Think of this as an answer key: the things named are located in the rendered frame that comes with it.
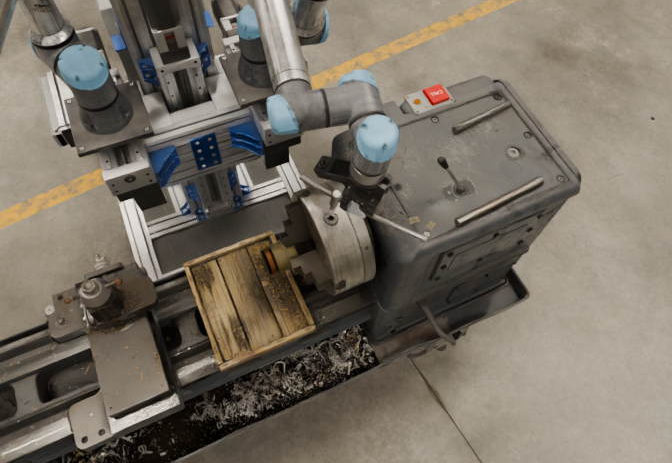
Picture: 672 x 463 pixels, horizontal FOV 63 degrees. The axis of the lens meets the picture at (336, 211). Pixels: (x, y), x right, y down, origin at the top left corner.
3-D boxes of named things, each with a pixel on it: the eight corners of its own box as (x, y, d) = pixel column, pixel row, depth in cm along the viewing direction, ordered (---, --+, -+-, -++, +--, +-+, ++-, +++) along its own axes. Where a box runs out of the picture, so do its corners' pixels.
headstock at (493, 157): (468, 140, 204) (500, 64, 170) (542, 245, 183) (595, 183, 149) (323, 194, 189) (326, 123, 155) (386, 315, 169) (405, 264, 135)
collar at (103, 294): (107, 274, 145) (103, 270, 142) (114, 300, 141) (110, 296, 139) (76, 286, 143) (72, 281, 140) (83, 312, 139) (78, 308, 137)
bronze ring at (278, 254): (288, 230, 153) (257, 242, 150) (301, 258, 149) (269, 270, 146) (289, 244, 161) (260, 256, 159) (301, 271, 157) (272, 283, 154)
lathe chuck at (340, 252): (315, 208, 178) (322, 163, 149) (356, 295, 167) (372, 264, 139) (290, 218, 175) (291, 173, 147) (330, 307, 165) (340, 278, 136)
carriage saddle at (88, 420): (143, 267, 173) (138, 259, 168) (187, 407, 153) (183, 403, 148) (46, 304, 166) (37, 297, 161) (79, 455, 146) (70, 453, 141)
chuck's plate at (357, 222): (325, 204, 178) (333, 158, 150) (366, 291, 168) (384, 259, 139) (315, 208, 178) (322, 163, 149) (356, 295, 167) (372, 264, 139)
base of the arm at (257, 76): (232, 60, 178) (228, 37, 170) (275, 48, 182) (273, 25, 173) (247, 93, 172) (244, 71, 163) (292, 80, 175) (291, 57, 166)
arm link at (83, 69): (89, 116, 152) (71, 82, 141) (63, 89, 157) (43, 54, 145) (126, 93, 157) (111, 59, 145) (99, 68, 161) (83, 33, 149)
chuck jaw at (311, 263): (325, 244, 153) (344, 277, 146) (326, 253, 157) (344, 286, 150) (289, 258, 150) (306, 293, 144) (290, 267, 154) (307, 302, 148)
